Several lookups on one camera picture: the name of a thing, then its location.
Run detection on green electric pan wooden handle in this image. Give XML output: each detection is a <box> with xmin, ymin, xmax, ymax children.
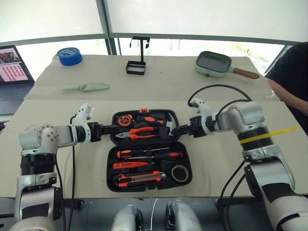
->
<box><xmin>194</xmin><ymin>51</ymin><xmax>261</xmax><ymax>80</ymax></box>

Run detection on black metal stand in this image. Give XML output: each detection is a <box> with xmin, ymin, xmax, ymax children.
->
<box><xmin>125</xmin><ymin>36</ymin><xmax>151</xmax><ymax>76</ymax></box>

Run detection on black electrical tape roll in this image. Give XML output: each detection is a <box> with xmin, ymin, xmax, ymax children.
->
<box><xmin>171</xmin><ymin>164</ymin><xmax>190</xmax><ymax>182</ymax></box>

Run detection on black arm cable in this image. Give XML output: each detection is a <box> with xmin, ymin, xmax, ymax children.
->
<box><xmin>54</xmin><ymin>115</ymin><xmax>77</xmax><ymax>231</ymax></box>
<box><xmin>187</xmin><ymin>84</ymin><xmax>253</xmax><ymax>231</ymax></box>

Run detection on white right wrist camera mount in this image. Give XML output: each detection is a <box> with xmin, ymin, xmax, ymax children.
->
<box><xmin>190</xmin><ymin>97</ymin><xmax>215</xmax><ymax>133</ymax></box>

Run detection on orange black utility knife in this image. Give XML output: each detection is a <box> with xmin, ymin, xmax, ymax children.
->
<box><xmin>117</xmin><ymin>171</ymin><xmax>167</xmax><ymax>189</ymax></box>

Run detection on black plastic tool case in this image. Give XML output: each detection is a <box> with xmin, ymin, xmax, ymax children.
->
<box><xmin>105</xmin><ymin>108</ymin><xmax>193</xmax><ymax>193</ymax></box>

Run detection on blue tape roll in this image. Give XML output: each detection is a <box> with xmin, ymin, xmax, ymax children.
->
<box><xmin>56</xmin><ymin>47</ymin><xmax>83</xmax><ymax>66</ymax></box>

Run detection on yellow plastic strip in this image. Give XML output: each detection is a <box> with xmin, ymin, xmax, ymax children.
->
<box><xmin>240</xmin><ymin>125</ymin><xmax>300</xmax><ymax>145</ymax></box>

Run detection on orange black tape measure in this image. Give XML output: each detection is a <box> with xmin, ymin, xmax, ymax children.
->
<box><xmin>116</xmin><ymin>115</ymin><xmax>134</xmax><ymax>127</ymax></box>

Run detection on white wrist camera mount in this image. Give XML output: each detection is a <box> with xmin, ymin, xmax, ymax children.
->
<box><xmin>190</xmin><ymin>97</ymin><xmax>215</xmax><ymax>133</ymax></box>
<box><xmin>73</xmin><ymin>103</ymin><xmax>95</xmax><ymax>128</ymax></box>

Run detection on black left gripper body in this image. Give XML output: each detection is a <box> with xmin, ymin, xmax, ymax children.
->
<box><xmin>88</xmin><ymin>121</ymin><xmax>107</xmax><ymax>143</ymax></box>

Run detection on orange voltage tester pen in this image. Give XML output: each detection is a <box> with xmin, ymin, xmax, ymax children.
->
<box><xmin>112</xmin><ymin>161</ymin><xmax>155</xmax><ymax>169</ymax></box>

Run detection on grey window frame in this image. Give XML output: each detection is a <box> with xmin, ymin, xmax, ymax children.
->
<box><xmin>0</xmin><ymin>0</ymin><xmax>308</xmax><ymax>56</ymax></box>

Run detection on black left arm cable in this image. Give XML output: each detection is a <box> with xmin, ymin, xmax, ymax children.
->
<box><xmin>54</xmin><ymin>115</ymin><xmax>77</xmax><ymax>231</ymax></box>

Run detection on open laptop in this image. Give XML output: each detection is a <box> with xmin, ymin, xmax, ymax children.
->
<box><xmin>0</xmin><ymin>45</ymin><xmax>36</xmax><ymax>116</ymax></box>

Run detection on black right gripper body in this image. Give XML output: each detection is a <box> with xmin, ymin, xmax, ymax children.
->
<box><xmin>189</xmin><ymin>115</ymin><xmax>205</xmax><ymax>139</ymax></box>

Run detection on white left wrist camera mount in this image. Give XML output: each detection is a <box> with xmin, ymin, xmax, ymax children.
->
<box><xmin>73</xmin><ymin>103</ymin><xmax>95</xmax><ymax>128</ymax></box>

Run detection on thin white cable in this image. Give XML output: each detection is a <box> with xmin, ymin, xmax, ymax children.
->
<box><xmin>149</xmin><ymin>197</ymin><xmax>159</xmax><ymax>231</ymax></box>

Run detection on pale green sheathed knife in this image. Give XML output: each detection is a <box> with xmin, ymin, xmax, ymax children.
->
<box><xmin>61</xmin><ymin>81</ymin><xmax>111</xmax><ymax>93</ymax></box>

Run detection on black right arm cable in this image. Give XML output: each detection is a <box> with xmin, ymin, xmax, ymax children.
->
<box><xmin>187</xmin><ymin>84</ymin><xmax>253</xmax><ymax>231</ymax></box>

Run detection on person in black shirt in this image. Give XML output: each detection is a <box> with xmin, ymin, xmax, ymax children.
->
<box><xmin>264</xmin><ymin>41</ymin><xmax>308</xmax><ymax>135</ymax></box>

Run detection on silver rounded robot leg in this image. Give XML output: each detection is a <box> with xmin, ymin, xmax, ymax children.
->
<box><xmin>110</xmin><ymin>204</ymin><xmax>144</xmax><ymax>231</ymax></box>
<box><xmin>165</xmin><ymin>199</ymin><xmax>203</xmax><ymax>231</ymax></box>

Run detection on screwdriver orange black handle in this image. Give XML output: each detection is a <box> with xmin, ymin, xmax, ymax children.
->
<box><xmin>115</xmin><ymin>147</ymin><xmax>170</xmax><ymax>158</ymax></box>

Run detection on orange handled pliers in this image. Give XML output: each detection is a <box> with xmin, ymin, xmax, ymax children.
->
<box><xmin>115</xmin><ymin>127</ymin><xmax>156</xmax><ymax>141</ymax></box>

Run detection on claw hammer orange black handle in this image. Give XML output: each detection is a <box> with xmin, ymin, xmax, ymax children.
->
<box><xmin>134</xmin><ymin>114</ymin><xmax>180</xmax><ymax>133</ymax></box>

